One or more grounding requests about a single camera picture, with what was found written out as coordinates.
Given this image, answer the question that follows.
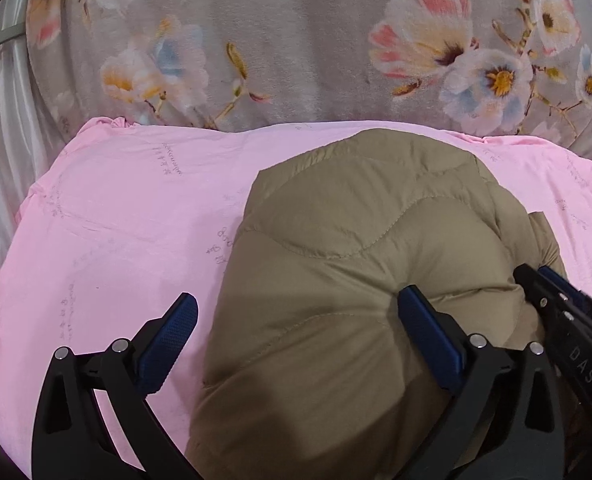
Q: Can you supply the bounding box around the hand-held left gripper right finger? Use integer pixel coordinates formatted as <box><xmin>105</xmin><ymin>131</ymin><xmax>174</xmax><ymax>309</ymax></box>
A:
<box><xmin>397</xmin><ymin>285</ymin><xmax>569</xmax><ymax>480</ymax></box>

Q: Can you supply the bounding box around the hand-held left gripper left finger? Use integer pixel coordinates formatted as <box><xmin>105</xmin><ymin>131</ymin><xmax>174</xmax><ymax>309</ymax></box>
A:
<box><xmin>30</xmin><ymin>292</ymin><xmax>199</xmax><ymax>480</ymax></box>

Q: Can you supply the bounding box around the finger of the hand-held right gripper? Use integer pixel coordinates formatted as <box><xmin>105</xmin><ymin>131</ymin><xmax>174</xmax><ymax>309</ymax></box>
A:
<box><xmin>537</xmin><ymin>266</ymin><xmax>592</xmax><ymax>312</ymax></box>
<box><xmin>513</xmin><ymin>263</ymin><xmax>561</xmax><ymax>332</ymax></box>

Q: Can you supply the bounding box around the khaki quilted jacket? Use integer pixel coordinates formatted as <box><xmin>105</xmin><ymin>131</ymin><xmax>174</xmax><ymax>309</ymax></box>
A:
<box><xmin>185</xmin><ymin>129</ymin><xmax>567</xmax><ymax>480</ymax></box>

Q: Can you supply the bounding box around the pink bed sheet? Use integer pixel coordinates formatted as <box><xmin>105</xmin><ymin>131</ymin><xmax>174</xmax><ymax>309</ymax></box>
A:
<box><xmin>0</xmin><ymin>116</ymin><xmax>592</xmax><ymax>480</ymax></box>

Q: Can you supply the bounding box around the white sheer curtain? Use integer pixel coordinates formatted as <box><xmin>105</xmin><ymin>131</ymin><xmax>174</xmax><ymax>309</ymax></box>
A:
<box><xmin>0</xmin><ymin>0</ymin><xmax>71</xmax><ymax>311</ymax></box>

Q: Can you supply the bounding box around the grey floral blanket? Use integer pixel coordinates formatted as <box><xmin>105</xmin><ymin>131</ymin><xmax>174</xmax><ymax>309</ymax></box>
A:
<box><xmin>26</xmin><ymin>0</ymin><xmax>592</xmax><ymax>161</ymax></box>

